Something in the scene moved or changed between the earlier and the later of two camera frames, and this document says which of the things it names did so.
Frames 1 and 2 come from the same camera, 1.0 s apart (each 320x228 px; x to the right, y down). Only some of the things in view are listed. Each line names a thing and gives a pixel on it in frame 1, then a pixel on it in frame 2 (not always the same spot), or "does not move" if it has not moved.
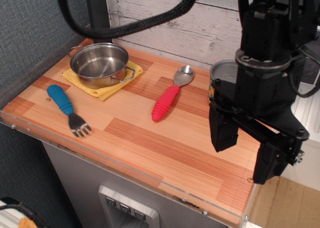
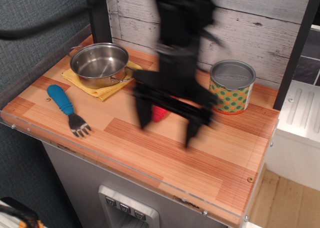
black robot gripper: (259, 103) to (175, 88)
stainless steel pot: (100, 65) does not move
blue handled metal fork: (77, 124) does not move
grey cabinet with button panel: (102, 197) does not move
